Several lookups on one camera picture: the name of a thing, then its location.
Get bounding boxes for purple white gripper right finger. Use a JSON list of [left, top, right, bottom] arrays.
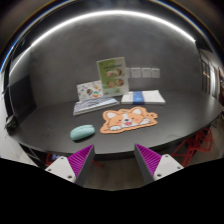
[[134, 144, 183, 184]]

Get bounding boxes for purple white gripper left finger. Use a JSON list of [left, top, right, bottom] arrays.
[[46, 145, 95, 186]]

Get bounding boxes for teal computer mouse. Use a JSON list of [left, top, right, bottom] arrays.
[[70, 125, 95, 141]]

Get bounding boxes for orange corgi mouse pad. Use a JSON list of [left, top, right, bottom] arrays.
[[100, 107, 158, 134]]

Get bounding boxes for grey striped keyboard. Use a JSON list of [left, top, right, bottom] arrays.
[[73, 97, 119, 116]]

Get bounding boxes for white book with blue band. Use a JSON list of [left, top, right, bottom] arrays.
[[121, 90, 166, 105]]

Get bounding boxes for black device on side table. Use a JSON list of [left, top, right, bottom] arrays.
[[5, 115, 18, 134]]

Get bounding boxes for white cartoon sticker card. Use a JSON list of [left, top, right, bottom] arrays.
[[77, 80, 103, 101]]

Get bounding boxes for black monitor screen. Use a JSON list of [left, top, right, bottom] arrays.
[[9, 75, 36, 122]]

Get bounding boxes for green white standing picture book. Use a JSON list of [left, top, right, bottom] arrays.
[[97, 57, 129, 96]]

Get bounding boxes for red metal chair frame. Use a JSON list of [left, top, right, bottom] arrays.
[[171, 128, 213, 167]]

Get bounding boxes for white wall paper sheet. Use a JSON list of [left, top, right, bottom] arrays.
[[131, 68, 141, 78], [141, 68, 151, 78], [151, 68, 160, 78]]

